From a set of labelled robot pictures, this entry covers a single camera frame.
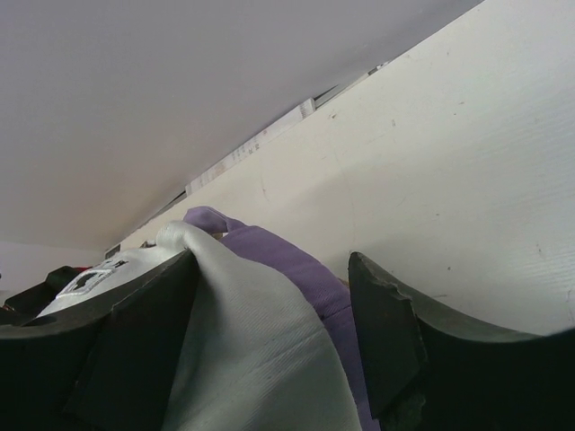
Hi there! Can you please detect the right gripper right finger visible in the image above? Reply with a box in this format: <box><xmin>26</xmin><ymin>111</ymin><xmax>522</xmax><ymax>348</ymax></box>
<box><xmin>348</xmin><ymin>252</ymin><xmax>574</xmax><ymax>430</ymax></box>

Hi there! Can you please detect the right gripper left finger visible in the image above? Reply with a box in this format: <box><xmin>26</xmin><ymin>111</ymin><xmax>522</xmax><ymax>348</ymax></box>
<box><xmin>1</xmin><ymin>251</ymin><xmax>199</xmax><ymax>430</ymax></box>

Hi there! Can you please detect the purple baseball cap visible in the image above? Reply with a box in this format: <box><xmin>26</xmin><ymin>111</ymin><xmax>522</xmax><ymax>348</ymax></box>
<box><xmin>183</xmin><ymin>207</ymin><xmax>380</xmax><ymax>430</ymax></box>

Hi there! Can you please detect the white baseball cap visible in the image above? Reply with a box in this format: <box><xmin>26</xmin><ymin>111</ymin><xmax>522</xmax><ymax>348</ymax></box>
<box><xmin>43</xmin><ymin>222</ymin><xmax>361</xmax><ymax>430</ymax></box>

